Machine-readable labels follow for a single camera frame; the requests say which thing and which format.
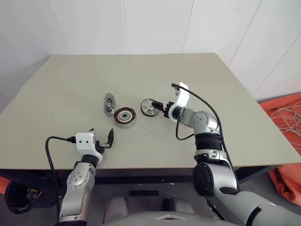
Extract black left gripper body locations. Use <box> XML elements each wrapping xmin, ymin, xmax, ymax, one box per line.
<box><xmin>95</xmin><ymin>138</ymin><xmax>111</xmax><ymax>155</ymax></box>

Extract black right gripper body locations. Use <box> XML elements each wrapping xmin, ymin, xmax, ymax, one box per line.
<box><xmin>162</xmin><ymin>101</ymin><xmax>175</xmax><ymax>117</ymax></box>

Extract silver spoked rotor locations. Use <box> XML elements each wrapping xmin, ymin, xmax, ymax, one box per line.
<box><xmin>141</xmin><ymin>98</ymin><xmax>159</xmax><ymax>117</ymax></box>

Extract silver toothed motor lid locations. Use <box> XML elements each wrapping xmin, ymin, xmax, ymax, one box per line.
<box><xmin>102</xmin><ymin>92</ymin><xmax>118</xmax><ymax>118</ymax></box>

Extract motor housing with copper windings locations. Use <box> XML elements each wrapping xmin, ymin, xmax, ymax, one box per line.
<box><xmin>113</xmin><ymin>107</ymin><xmax>137</xmax><ymax>129</ymax></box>

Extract black tape strip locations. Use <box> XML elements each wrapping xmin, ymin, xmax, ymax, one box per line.
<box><xmin>128</xmin><ymin>190</ymin><xmax>159</xmax><ymax>197</ymax></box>

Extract grey rounded robot leg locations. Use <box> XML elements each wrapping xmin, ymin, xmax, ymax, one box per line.
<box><xmin>103</xmin><ymin>196</ymin><xmax>129</xmax><ymax>224</ymax></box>
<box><xmin>163</xmin><ymin>196</ymin><xmax>189</xmax><ymax>212</ymax></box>

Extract grey robot torso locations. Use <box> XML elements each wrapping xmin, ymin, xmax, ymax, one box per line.
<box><xmin>127</xmin><ymin>210</ymin><xmax>228</xmax><ymax>226</ymax></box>

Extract black bag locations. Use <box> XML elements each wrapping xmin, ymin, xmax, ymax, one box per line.
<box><xmin>4</xmin><ymin>180</ymin><xmax>44</xmax><ymax>215</ymax></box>

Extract small orange cloth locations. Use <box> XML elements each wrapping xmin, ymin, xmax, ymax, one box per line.
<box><xmin>0</xmin><ymin>176</ymin><xmax>11</xmax><ymax>196</ymax></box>

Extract large orange cloth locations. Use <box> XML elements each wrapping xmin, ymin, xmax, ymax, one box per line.
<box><xmin>258</xmin><ymin>91</ymin><xmax>301</xmax><ymax>202</ymax></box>

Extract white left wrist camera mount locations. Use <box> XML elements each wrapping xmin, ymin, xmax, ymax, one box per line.
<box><xmin>75</xmin><ymin>132</ymin><xmax>103</xmax><ymax>163</ymax></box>

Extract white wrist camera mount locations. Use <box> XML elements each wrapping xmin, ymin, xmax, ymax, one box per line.
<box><xmin>75</xmin><ymin>132</ymin><xmax>103</xmax><ymax>163</ymax></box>
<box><xmin>164</xmin><ymin>82</ymin><xmax>190</xmax><ymax>122</ymax></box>

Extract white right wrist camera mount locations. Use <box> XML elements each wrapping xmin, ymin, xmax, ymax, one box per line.
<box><xmin>164</xmin><ymin>82</ymin><xmax>190</xmax><ymax>122</ymax></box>

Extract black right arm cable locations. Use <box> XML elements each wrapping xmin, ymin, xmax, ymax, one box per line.
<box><xmin>171</xmin><ymin>82</ymin><xmax>240</xmax><ymax>191</ymax></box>

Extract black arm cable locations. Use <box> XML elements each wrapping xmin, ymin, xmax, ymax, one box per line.
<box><xmin>45</xmin><ymin>136</ymin><xmax>76</xmax><ymax>223</ymax></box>
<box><xmin>171</xmin><ymin>82</ymin><xmax>240</xmax><ymax>191</ymax></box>

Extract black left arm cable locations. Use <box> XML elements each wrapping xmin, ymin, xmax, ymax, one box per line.
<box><xmin>45</xmin><ymin>136</ymin><xmax>76</xmax><ymax>223</ymax></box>

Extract black table frame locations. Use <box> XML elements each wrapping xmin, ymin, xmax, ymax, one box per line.
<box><xmin>0</xmin><ymin>163</ymin><xmax>282</xmax><ymax>186</ymax></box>

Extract tangled white cords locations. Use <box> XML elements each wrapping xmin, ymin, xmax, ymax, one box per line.
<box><xmin>268</xmin><ymin>97</ymin><xmax>301</xmax><ymax>139</ymax></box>

